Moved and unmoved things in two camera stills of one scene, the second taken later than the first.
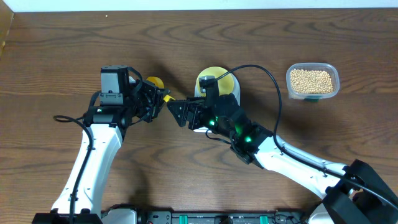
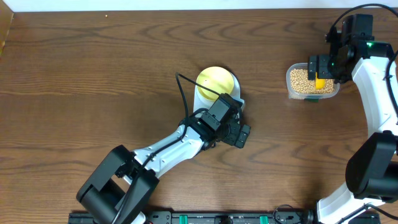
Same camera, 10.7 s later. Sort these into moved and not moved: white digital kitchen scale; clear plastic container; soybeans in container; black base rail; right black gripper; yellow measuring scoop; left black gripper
Moved: right black gripper; left black gripper; yellow measuring scoop
Not moved: clear plastic container; soybeans in container; white digital kitchen scale; black base rail
